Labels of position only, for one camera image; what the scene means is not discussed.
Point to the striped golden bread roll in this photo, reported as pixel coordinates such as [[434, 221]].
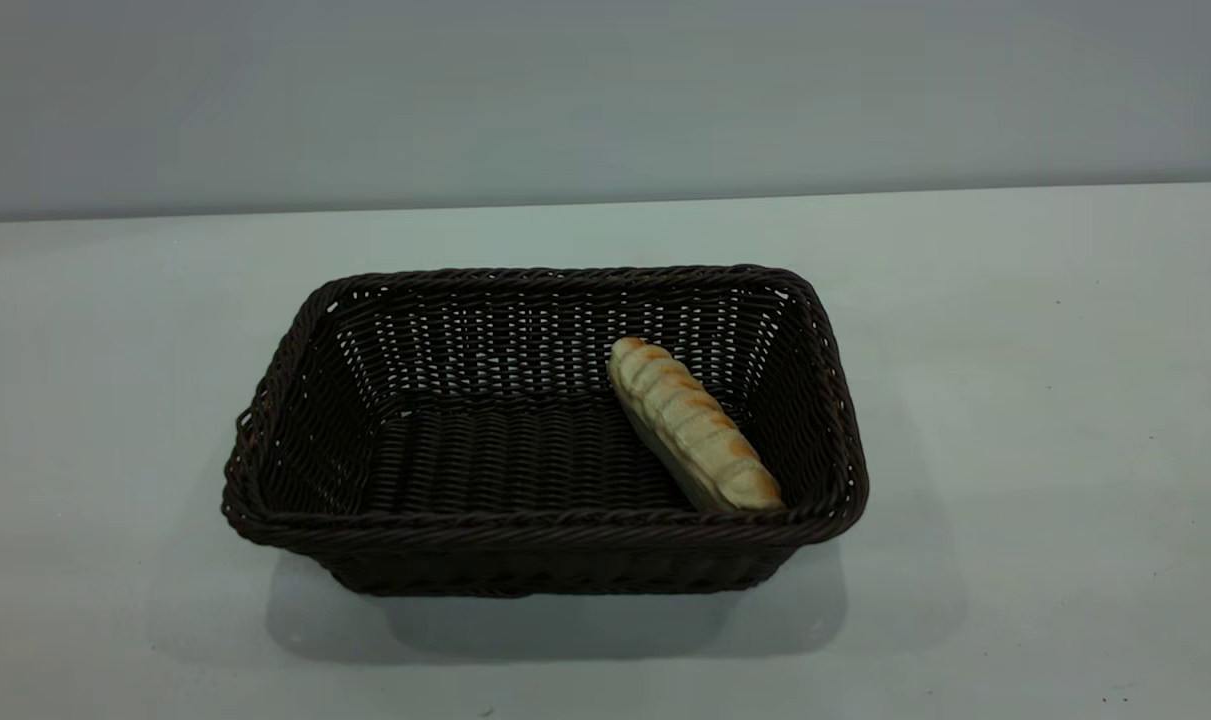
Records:
[[690, 425]]

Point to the dark brown woven basket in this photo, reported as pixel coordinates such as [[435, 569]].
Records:
[[485, 470]]

